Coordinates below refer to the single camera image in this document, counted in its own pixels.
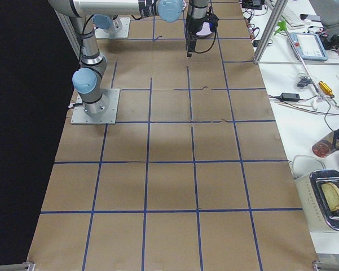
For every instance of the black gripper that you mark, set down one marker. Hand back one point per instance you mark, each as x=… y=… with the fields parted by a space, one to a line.
x=193 y=27

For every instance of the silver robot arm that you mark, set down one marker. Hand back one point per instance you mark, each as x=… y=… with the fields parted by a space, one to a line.
x=109 y=23
x=88 y=78

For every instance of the lavender plate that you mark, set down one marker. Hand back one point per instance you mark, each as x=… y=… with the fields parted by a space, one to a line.
x=205 y=31

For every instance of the black power adapter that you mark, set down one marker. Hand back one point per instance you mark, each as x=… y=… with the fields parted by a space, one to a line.
x=289 y=97

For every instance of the blue teach pendant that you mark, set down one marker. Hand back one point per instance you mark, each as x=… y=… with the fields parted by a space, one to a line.
x=310 y=46

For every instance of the brown paper table cover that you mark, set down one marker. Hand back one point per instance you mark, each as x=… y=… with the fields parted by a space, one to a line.
x=193 y=175

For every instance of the yellow screwdriver tool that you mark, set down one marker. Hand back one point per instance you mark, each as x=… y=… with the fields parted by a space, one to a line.
x=326 y=89

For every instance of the green reacher grabber stick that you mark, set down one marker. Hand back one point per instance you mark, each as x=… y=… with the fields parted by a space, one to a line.
x=320 y=93

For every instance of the white toaster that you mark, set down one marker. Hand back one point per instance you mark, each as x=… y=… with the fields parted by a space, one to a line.
x=318 y=215

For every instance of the toast slice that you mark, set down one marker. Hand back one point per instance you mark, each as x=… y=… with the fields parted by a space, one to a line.
x=331 y=193

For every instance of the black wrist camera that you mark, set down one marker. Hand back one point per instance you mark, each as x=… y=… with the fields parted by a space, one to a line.
x=212 y=20

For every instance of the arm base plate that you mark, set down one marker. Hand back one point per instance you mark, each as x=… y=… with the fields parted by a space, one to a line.
x=123 y=34
x=102 y=112

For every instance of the aluminium frame post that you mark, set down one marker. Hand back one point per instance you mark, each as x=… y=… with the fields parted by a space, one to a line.
x=270 y=26

